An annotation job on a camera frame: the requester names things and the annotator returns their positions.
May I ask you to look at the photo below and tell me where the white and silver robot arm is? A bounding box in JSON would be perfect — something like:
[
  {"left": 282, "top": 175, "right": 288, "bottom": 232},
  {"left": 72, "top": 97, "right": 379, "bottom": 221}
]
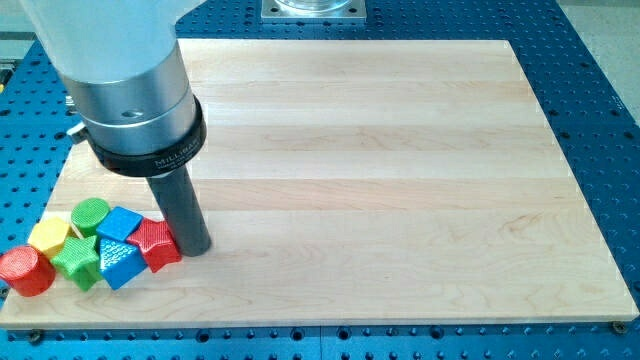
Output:
[{"left": 20, "top": 0, "right": 206, "bottom": 177}]

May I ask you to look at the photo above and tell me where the yellow hexagon block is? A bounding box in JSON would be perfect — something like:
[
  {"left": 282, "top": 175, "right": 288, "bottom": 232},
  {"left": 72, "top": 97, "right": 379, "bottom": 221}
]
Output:
[{"left": 27, "top": 217, "right": 75, "bottom": 259}]

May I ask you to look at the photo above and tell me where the light wooden board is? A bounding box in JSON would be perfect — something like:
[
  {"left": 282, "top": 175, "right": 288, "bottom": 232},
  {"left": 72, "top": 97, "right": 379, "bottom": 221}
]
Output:
[{"left": 1, "top": 39, "right": 638, "bottom": 330}]

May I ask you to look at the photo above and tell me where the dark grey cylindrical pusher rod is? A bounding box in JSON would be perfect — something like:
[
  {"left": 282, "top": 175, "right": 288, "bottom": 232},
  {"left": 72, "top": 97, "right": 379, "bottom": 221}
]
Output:
[{"left": 146, "top": 166, "right": 212, "bottom": 257}]

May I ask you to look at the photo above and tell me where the red star block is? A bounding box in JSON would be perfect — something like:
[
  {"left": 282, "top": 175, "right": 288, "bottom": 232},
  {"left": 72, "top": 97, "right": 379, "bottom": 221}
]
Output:
[{"left": 126, "top": 218, "right": 182, "bottom": 273}]

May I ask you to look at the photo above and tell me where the blue cube block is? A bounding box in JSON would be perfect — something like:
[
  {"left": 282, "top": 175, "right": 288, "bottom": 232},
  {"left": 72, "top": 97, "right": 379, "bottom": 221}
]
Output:
[{"left": 96, "top": 206, "right": 143, "bottom": 242}]

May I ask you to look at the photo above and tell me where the blue triangle block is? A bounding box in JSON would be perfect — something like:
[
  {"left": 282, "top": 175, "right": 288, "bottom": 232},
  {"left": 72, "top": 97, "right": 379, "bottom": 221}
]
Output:
[{"left": 99, "top": 239, "right": 147, "bottom": 290}]

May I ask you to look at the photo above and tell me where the green cylinder block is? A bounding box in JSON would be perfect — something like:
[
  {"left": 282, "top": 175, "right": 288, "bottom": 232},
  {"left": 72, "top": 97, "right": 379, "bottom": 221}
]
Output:
[{"left": 71, "top": 198, "right": 111, "bottom": 237}]

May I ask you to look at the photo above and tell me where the green star block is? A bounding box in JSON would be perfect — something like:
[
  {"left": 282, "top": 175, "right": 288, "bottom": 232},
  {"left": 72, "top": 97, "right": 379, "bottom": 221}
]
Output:
[{"left": 51, "top": 235, "right": 103, "bottom": 292}]

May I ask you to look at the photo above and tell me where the red cylinder block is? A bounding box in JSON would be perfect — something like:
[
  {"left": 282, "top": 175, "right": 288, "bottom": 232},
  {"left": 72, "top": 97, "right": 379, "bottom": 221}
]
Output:
[{"left": 1, "top": 246, "right": 56, "bottom": 297}]

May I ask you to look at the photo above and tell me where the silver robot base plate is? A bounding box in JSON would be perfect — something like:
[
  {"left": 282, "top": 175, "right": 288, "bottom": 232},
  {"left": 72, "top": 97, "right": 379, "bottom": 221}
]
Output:
[{"left": 261, "top": 0, "right": 367, "bottom": 23}]

